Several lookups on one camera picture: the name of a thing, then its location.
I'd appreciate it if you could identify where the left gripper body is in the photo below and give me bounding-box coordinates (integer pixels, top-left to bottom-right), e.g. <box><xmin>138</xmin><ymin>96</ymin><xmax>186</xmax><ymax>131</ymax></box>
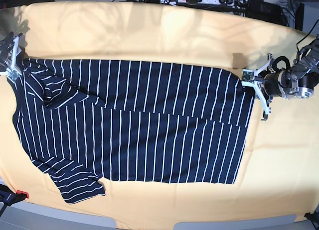
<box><xmin>260</xmin><ymin>71</ymin><xmax>292</xmax><ymax>98</ymax></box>

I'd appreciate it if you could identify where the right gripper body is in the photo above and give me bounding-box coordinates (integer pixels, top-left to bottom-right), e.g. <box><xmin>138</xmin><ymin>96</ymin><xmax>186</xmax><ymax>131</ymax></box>
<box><xmin>0</xmin><ymin>37</ymin><xmax>14</xmax><ymax>71</ymax></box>

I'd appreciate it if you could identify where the navy white striped T-shirt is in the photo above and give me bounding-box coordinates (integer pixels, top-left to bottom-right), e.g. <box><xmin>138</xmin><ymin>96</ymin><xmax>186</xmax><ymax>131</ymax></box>
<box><xmin>12</xmin><ymin>59</ymin><xmax>254</xmax><ymax>204</ymax></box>

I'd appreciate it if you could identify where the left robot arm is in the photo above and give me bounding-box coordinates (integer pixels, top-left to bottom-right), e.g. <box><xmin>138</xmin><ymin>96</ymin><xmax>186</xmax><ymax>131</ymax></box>
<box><xmin>262</xmin><ymin>36</ymin><xmax>319</xmax><ymax>99</ymax></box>

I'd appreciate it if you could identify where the black power adapter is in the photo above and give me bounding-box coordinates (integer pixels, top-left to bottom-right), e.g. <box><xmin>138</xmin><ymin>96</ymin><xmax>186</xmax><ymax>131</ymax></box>
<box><xmin>245</xmin><ymin>0</ymin><xmax>282</xmax><ymax>18</ymax></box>

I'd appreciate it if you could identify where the yellow tablecloth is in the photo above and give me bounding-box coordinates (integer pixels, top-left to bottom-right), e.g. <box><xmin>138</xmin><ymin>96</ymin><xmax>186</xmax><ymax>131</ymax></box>
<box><xmin>0</xmin><ymin>1</ymin><xmax>319</xmax><ymax>230</ymax></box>

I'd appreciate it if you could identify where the black clamp right corner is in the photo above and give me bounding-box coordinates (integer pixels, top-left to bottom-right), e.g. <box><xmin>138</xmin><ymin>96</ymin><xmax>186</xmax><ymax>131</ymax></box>
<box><xmin>304</xmin><ymin>211</ymin><xmax>319</xmax><ymax>230</ymax></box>

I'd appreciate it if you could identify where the red black clamp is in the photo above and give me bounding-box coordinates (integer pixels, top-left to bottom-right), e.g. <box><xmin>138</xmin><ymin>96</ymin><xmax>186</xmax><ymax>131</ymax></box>
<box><xmin>0</xmin><ymin>184</ymin><xmax>29</xmax><ymax>206</ymax></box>

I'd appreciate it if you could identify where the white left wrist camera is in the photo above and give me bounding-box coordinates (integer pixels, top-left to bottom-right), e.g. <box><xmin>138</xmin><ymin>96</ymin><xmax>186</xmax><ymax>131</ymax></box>
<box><xmin>241</xmin><ymin>69</ymin><xmax>255</xmax><ymax>87</ymax></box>

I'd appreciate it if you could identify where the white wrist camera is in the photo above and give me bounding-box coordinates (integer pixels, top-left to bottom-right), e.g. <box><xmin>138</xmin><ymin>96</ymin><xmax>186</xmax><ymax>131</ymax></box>
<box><xmin>5</xmin><ymin>67</ymin><xmax>22</xmax><ymax>83</ymax></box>
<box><xmin>241</xmin><ymin>69</ymin><xmax>255</xmax><ymax>87</ymax></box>

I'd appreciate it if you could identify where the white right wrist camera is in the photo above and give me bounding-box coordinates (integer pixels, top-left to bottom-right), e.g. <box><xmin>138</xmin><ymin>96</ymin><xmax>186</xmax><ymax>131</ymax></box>
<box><xmin>5</xmin><ymin>67</ymin><xmax>22</xmax><ymax>83</ymax></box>

